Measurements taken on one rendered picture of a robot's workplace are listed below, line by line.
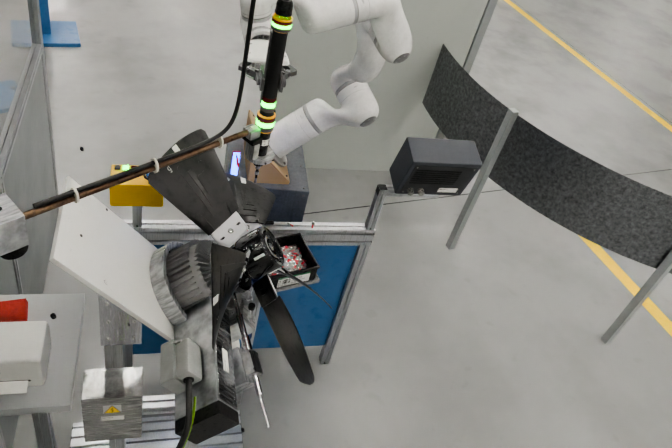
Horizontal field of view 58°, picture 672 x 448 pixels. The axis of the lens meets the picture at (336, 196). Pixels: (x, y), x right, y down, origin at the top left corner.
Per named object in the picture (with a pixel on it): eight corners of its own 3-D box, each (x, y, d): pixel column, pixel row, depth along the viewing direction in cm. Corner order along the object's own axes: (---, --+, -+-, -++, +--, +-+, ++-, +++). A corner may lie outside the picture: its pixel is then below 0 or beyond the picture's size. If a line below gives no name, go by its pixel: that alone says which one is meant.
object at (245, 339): (231, 295, 157) (266, 429, 139) (227, 292, 155) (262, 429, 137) (238, 291, 156) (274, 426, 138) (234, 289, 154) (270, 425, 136)
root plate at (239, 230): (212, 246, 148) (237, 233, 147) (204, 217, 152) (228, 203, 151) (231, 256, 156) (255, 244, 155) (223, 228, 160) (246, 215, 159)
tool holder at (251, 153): (251, 171, 143) (257, 138, 137) (232, 155, 146) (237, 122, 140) (279, 159, 149) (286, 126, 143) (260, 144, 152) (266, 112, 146)
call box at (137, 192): (109, 209, 189) (109, 183, 183) (112, 188, 197) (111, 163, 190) (163, 210, 194) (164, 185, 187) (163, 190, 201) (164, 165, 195)
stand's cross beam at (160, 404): (124, 416, 184) (123, 409, 182) (124, 404, 187) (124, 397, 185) (187, 411, 190) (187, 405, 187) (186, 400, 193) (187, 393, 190)
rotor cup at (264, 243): (224, 285, 149) (269, 261, 147) (211, 235, 156) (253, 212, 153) (253, 297, 161) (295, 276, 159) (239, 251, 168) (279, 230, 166)
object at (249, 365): (254, 378, 146) (246, 376, 142) (248, 355, 149) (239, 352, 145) (263, 374, 146) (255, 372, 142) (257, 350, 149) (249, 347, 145)
